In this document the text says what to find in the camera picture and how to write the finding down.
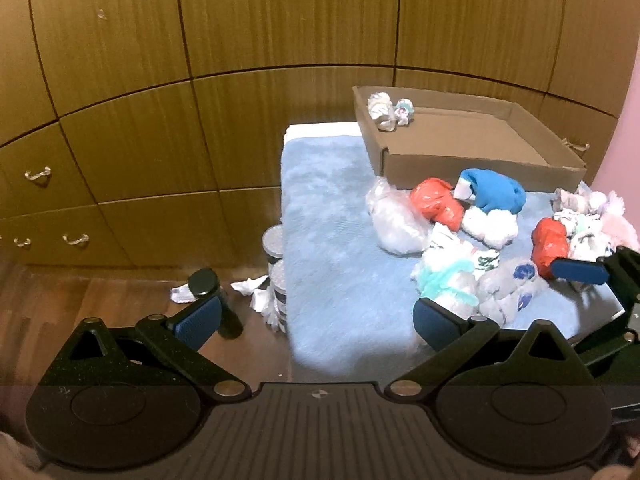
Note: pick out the white board under blanket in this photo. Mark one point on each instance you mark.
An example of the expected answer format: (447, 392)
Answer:
(320, 130)

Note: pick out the blue rolled sock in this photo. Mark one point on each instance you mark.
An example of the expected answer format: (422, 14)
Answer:
(495, 192)

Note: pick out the crumpled white paper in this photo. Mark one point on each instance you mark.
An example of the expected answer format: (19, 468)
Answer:
(264, 310)
(248, 286)
(181, 292)

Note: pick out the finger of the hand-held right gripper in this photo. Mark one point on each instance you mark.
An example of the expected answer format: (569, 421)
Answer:
(577, 270)
(615, 337)

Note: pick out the shallow cardboard box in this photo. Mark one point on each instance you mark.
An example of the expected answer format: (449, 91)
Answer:
(450, 135)

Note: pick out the small white teal pink sock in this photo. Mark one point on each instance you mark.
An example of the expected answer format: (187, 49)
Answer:
(403, 111)

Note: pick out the grey white sock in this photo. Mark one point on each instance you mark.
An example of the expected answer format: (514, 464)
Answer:
(570, 202)

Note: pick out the red plastic bag bundle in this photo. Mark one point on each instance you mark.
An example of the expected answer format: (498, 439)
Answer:
(435, 202)
(550, 247)

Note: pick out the grey blue-dotted sock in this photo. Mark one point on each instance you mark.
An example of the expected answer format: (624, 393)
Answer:
(510, 290)

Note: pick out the black bottle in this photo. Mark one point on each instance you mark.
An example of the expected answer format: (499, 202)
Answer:
(206, 282)

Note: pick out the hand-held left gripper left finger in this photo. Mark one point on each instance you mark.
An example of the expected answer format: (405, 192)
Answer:
(200, 319)

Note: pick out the white patterned rolled sock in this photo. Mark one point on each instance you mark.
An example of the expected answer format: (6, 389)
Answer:
(380, 107)

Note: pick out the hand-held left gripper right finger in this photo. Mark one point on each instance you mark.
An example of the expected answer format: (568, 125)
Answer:
(436, 324)

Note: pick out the white pink frilly sock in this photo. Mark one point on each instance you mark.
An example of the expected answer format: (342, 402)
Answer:
(607, 202)

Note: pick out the white dark-printed sock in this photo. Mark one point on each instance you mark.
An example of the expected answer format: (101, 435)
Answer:
(486, 260)

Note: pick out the clear plastic bag bundle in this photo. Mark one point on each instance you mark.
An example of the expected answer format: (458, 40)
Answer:
(395, 220)

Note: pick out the white printed sock bundle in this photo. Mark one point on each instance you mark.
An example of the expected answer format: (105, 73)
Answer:
(587, 242)

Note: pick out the wooden wardrobe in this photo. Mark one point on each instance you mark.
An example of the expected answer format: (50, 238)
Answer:
(150, 35)

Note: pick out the light blue fluffy blanket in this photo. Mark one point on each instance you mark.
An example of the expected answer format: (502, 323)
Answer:
(325, 235)

